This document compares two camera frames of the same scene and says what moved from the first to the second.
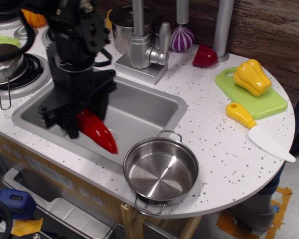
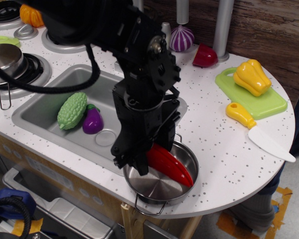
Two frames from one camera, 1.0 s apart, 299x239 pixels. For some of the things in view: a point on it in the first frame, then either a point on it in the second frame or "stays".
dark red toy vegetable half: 205,56 stays
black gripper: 75,84 → 141,114
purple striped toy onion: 181,39 stays
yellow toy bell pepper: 250,76 stays
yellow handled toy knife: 258,137 stays
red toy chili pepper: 93,127 → 164,160
